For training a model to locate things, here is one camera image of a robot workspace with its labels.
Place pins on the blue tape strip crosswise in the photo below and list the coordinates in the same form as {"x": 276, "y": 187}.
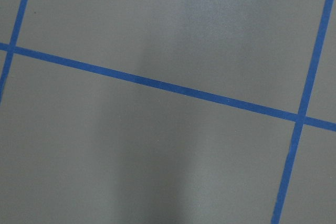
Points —
{"x": 302, "y": 112}

